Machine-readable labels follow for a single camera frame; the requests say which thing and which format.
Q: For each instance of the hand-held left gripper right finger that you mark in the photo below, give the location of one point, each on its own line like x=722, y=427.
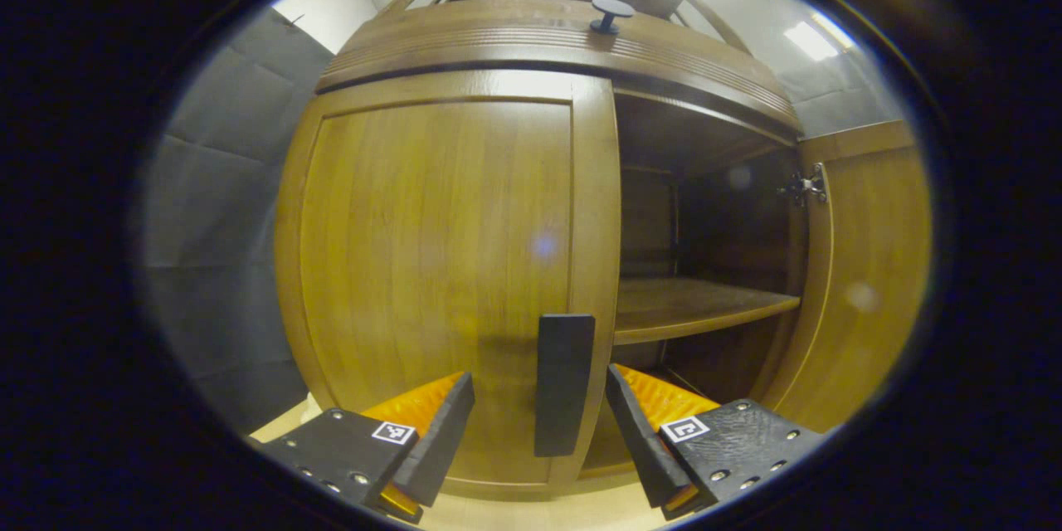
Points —
x=639, y=440

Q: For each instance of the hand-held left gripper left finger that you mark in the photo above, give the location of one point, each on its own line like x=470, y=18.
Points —
x=444, y=440

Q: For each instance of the wooden shoe cabinet door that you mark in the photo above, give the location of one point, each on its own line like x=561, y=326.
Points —
x=871, y=265
x=431, y=249

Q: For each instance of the wooden double-door shoe cabinet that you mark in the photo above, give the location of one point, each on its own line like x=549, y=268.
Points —
x=498, y=50

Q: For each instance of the wooden cabinet shelf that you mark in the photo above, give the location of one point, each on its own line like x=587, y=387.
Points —
x=689, y=307

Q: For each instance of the metal door hinge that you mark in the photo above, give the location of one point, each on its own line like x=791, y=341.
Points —
x=805, y=185

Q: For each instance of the wooden cabinet drawer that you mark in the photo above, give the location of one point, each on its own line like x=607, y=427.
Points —
x=498, y=41

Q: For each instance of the black round drawer knob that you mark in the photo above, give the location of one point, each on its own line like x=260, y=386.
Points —
x=611, y=12

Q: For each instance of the small ceiling light panel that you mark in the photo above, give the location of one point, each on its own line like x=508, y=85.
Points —
x=817, y=37

